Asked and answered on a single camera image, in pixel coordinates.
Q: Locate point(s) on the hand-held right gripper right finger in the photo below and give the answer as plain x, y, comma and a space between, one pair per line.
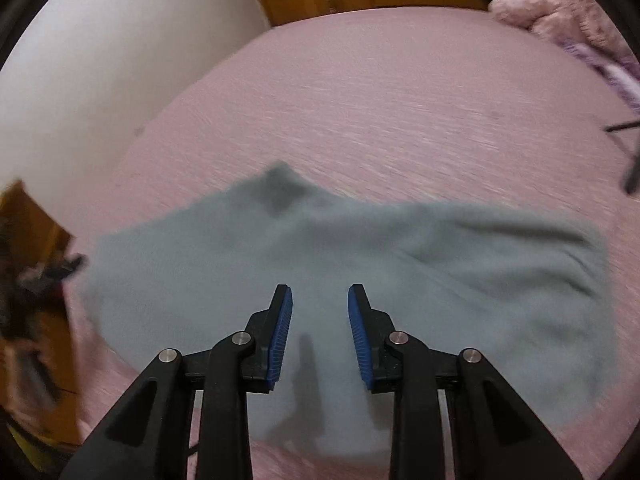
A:
359, 335

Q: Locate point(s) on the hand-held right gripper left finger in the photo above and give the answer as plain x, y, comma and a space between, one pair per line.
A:
281, 330

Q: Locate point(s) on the wooden cabinet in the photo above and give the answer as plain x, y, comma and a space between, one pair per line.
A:
30, 230

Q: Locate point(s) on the pink bed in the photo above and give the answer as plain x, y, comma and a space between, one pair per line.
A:
375, 110

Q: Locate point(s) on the black phone tripod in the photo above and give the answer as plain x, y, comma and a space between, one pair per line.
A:
632, 170

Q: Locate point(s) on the purple frilled pillow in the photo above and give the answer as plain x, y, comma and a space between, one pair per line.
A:
615, 70

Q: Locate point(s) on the pink quilt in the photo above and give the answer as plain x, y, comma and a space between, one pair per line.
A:
550, 0

